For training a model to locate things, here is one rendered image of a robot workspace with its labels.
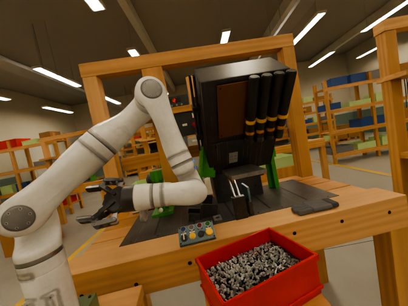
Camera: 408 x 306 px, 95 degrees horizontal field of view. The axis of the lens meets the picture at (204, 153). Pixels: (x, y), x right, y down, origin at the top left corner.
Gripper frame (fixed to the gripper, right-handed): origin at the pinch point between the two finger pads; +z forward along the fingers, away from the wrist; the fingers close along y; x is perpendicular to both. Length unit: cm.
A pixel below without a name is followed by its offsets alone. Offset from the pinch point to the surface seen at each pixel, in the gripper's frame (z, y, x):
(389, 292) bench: -121, 33, 60
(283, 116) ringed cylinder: -72, -29, -2
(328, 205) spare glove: -89, 0, 25
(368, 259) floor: -182, 11, 132
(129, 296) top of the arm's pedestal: -7.0, 19.8, 27.8
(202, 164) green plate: -38, -30, 26
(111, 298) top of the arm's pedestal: -1.0, 19.3, 29.2
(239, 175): -52, -14, 16
